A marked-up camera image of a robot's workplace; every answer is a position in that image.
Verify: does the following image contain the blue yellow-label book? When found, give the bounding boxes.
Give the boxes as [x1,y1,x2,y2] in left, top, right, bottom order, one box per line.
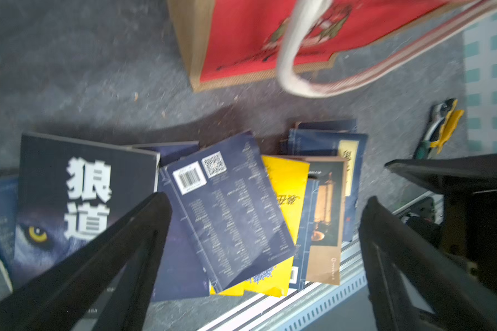
[281,119,368,242]

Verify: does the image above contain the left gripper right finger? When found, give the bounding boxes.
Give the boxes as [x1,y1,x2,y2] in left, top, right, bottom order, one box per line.
[359,197,497,330]

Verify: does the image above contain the yellow green pliers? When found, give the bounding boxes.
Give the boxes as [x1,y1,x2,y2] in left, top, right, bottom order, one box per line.
[413,98,465,160]

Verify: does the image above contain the blue back-cover book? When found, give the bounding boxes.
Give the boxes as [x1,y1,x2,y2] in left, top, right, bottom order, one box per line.
[0,176,18,272]

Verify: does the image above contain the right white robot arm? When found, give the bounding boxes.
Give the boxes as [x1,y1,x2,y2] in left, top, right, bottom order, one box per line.
[385,154,497,293]

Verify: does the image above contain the black wolf cover book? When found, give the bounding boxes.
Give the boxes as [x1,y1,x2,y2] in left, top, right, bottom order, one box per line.
[10,132,162,290]

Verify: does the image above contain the red canvas tote bag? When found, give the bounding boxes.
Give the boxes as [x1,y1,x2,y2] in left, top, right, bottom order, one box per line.
[167,1,497,98]

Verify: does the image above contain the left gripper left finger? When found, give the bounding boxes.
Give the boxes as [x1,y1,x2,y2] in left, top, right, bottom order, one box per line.
[0,193,172,330]

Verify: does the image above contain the brown lamp cover book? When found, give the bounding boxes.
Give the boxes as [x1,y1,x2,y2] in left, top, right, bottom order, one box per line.
[302,156,347,285]

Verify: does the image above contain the dark blue barcode book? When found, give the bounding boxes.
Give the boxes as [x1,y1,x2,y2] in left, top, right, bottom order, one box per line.
[159,131,295,293]

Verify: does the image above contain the yellow cartoon cover book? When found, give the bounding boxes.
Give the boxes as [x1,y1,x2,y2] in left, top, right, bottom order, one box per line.
[208,154,311,299]

